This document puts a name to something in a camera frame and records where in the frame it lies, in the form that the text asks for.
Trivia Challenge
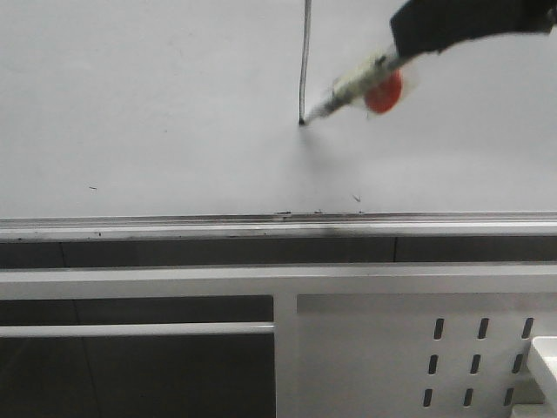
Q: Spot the white metal pegboard frame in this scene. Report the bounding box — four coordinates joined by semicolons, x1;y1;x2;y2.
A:
1;264;556;417

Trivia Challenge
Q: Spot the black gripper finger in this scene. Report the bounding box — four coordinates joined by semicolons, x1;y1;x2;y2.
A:
390;1;556;57

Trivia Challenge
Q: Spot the white whiteboard marker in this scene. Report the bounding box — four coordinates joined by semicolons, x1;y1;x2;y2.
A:
299;46;410;126

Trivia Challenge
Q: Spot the white plastic bin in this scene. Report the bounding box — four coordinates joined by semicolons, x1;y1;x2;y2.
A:
510;336;556;417

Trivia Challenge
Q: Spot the white whiteboard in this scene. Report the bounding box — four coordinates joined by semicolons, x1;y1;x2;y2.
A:
1;1;556;219

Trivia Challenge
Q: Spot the aluminium whiteboard tray rail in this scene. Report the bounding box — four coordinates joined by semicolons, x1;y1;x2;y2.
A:
1;212;556;243

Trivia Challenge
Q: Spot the red round magnet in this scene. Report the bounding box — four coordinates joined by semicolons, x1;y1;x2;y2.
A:
364;71;403;114

